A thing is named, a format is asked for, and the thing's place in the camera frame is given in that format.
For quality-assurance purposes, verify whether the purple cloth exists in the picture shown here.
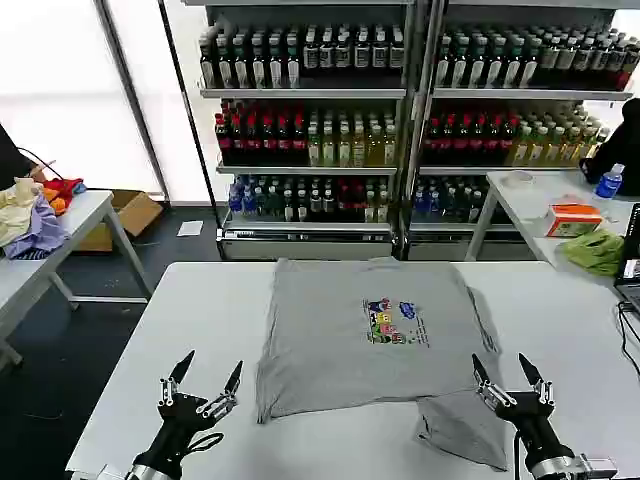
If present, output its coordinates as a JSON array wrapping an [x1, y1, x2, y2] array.
[[2, 192, 72, 261]]

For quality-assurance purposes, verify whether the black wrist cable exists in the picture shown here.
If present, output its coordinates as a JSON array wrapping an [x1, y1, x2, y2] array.
[[183, 431, 226, 459], [510, 428, 532, 480]]

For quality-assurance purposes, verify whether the blue water bottle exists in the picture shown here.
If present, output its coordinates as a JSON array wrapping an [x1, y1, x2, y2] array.
[[594, 162, 627, 200]]

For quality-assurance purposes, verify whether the thin black pole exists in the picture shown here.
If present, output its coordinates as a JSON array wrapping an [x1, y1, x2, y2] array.
[[158, 0, 225, 262]]

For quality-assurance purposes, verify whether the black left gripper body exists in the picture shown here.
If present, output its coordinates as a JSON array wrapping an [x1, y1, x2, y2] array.
[[132, 392, 216, 475]]

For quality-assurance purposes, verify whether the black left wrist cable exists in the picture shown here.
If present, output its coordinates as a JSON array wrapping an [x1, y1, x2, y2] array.
[[183, 431, 226, 459]]

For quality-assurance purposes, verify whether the thin black curved cable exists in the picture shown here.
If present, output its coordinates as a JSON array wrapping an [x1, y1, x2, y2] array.
[[14, 145, 67, 182]]

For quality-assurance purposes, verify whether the brown cardboard box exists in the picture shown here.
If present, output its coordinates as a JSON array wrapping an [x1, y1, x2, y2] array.
[[74, 189, 164, 253]]

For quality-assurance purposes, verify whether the black laptop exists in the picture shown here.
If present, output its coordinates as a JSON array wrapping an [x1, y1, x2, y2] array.
[[613, 201, 640, 314]]

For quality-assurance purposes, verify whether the black laptop cable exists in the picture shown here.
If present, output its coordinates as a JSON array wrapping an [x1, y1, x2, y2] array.
[[616, 299, 640, 377]]

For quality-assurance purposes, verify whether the white tape roll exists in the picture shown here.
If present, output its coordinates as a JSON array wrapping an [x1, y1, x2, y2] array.
[[500, 169, 536, 188]]

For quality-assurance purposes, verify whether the orange tissue box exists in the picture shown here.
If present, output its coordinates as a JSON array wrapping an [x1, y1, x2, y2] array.
[[543, 201, 604, 238]]

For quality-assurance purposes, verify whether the white side table with laptop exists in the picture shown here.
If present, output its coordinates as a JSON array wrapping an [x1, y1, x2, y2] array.
[[464, 169, 640, 297]]

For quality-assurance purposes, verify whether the red cloth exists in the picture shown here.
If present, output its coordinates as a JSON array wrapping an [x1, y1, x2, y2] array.
[[42, 176, 86, 202]]

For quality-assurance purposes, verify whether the person at table edge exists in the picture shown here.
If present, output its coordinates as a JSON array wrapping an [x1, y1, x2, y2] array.
[[0, 122, 57, 192]]

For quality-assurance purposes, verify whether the grey printed T-shirt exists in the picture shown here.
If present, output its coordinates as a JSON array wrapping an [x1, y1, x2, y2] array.
[[255, 256, 512, 473]]

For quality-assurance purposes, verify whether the white side table with clothes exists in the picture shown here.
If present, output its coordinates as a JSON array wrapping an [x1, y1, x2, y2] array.
[[0, 188, 154, 372]]

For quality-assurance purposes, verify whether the grey window frame post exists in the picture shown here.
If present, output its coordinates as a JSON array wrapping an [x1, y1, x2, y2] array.
[[93, 0, 172, 202]]

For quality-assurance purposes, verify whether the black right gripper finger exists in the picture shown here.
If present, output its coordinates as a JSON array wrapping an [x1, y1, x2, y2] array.
[[517, 352, 555, 408], [470, 353, 519, 413]]

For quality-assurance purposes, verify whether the steel shelf rack with bottles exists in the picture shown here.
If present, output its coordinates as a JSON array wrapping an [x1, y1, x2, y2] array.
[[403, 0, 637, 262], [181, 0, 417, 262]]

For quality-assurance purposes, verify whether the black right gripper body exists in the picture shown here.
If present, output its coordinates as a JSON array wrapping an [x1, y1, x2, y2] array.
[[492, 391, 576, 469]]

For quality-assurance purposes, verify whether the green cloth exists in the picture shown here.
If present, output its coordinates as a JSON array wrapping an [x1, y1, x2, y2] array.
[[561, 228, 627, 278]]

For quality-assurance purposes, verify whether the pale yellow cloth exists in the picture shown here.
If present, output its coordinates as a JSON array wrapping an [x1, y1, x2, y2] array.
[[0, 176, 46, 248]]

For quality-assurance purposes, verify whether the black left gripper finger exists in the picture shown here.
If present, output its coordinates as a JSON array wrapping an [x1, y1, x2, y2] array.
[[157, 349, 197, 409], [195, 359, 245, 420]]

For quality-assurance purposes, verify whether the person in black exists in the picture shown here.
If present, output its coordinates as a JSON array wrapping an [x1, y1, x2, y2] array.
[[579, 97, 640, 186]]

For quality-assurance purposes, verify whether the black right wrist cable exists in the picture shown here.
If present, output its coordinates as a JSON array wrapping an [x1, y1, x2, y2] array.
[[510, 428, 532, 480]]

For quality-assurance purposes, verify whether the orange cloth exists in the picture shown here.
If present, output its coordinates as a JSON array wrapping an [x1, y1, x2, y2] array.
[[41, 187, 70, 217]]

